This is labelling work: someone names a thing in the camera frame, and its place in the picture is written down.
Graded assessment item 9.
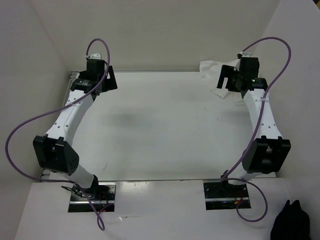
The black cloth bundle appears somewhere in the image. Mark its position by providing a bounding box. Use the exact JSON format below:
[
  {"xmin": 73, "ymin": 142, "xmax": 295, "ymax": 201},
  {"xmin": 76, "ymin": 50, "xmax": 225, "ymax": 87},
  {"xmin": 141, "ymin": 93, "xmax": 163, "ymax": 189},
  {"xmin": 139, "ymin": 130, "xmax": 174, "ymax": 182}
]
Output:
[{"xmin": 270, "ymin": 200, "xmax": 311, "ymax": 240}]

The white pleated skirt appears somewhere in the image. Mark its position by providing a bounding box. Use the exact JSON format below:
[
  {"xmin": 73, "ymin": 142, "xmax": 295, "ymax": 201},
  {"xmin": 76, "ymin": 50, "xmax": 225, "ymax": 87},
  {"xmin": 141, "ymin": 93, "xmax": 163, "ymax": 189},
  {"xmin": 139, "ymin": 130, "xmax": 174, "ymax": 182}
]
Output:
[{"xmin": 199, "ymin": 58, "xmax": 247, "ymax": 106}]

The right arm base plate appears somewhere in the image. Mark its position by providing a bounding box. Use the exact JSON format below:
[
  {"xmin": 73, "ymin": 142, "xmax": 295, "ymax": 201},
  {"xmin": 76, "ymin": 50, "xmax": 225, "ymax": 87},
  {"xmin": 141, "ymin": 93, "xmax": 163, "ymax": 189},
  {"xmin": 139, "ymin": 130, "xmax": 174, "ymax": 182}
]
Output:
[{"xmin": 203, "ymin": 180, "xmax": 251, "ymax": 211}]

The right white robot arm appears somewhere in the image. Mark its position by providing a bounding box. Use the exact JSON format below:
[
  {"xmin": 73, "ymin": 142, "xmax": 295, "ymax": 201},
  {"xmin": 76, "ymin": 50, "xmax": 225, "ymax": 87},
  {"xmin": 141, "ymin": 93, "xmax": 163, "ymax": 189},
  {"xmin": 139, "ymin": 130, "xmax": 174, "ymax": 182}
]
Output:
[{"xmin": 217, "ymin": 53, "xmax": 291, "ymax": 197}]

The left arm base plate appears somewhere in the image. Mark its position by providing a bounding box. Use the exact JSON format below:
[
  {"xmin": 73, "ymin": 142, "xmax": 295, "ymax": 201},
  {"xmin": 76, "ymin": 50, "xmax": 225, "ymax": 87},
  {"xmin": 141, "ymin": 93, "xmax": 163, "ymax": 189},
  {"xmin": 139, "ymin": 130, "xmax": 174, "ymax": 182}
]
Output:
[{"xmin": 62, "ymin": 181, "xmax": 117, "ymax": 213}]

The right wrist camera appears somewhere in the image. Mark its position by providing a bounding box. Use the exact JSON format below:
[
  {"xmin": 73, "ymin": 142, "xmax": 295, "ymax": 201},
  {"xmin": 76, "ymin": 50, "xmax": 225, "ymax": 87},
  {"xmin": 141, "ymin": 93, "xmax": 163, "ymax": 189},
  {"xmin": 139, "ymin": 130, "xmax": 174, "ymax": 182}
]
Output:
[{"xmin": 237, "ymin": 51, "xmax": 253, "ymax": 59}]

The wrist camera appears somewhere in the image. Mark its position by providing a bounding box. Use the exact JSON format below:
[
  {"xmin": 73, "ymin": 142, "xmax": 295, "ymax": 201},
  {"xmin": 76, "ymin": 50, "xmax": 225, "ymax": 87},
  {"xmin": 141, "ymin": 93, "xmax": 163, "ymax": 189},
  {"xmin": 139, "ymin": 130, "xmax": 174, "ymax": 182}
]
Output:
[
  {"xmin": 85, "ymin": 53, "xmax": 102, "ymax": 60},
  {"xmin": 237, "ymin": 51, "xmax": 253, "ymax": 59}
]

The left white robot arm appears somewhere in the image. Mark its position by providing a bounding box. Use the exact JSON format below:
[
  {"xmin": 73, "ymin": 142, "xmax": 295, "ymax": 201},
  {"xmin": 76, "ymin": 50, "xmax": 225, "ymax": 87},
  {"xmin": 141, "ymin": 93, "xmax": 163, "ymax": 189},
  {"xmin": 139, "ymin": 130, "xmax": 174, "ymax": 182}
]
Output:
[{"xmin": 33, "ymin": 53, "xmax": 118, "ymax": 200}]

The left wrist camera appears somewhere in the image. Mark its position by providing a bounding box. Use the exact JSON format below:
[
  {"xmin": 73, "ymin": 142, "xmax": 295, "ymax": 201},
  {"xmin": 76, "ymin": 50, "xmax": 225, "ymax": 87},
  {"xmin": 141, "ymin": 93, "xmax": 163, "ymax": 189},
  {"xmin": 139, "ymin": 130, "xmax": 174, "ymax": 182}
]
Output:
[{"xmin": 85, "ymin": 53, "xmax": 102, "ymax": 60}]

